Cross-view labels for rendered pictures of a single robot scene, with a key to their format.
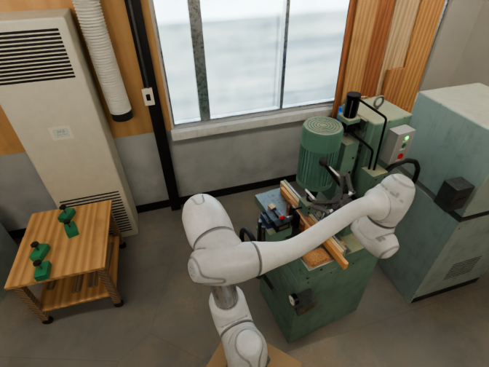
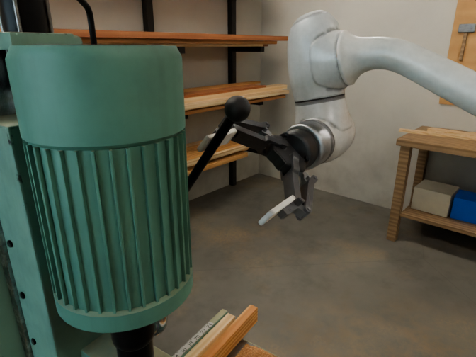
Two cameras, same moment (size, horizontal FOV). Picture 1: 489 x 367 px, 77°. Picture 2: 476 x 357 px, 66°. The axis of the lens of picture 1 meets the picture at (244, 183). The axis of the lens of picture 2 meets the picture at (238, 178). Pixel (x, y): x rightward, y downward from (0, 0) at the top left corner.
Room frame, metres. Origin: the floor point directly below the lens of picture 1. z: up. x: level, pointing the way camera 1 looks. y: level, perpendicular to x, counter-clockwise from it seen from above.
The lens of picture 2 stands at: (1.28, 0.09, 1.50)
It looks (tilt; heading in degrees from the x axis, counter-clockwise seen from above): 20 degrees down; 237
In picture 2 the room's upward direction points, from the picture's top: straight up
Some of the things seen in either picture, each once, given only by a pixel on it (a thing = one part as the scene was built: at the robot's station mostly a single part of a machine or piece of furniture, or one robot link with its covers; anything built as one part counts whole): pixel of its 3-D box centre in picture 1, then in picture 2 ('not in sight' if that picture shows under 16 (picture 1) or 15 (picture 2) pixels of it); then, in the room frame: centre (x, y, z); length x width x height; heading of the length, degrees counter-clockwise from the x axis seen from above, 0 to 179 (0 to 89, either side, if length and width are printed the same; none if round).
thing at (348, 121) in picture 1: (351, 112); (23, 19); (1.23, -0.47, 1.54); 0.08 x 0.08 x 0.17; 23
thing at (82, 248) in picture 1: (76, 256); not in sight; (1.41, 1.25, 0.32); 0.66 x 0.57 x 0.64; 14
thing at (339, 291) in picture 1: (312, 271); not in sight; (1.23, -0.45, 0.36); 0.58 x 0.45 x 0.71; 113
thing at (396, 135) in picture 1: (396, 145); not in sight; (1.18, -0.69, 1.40); 0.10 x 0.06 x 0.16; 113
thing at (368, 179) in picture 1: (370, 182); not in sight; (1.12, -0.60, 1.23); 0.09 x 0.08 x 0.15; 113
